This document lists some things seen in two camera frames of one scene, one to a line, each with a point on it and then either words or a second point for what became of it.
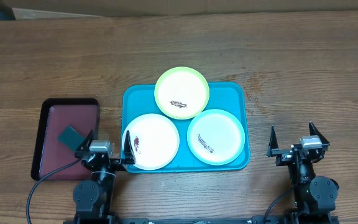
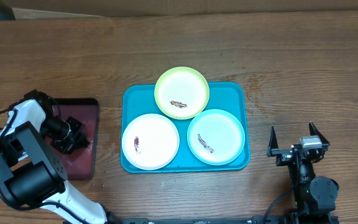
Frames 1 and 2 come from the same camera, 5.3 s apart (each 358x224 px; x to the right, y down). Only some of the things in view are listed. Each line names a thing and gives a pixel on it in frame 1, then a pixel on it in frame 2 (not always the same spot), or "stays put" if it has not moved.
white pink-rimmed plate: [154, 141] stays put
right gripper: [285, 155] stays put
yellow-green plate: [181, 93] stays put
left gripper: [119, 164] -> [73, 142]
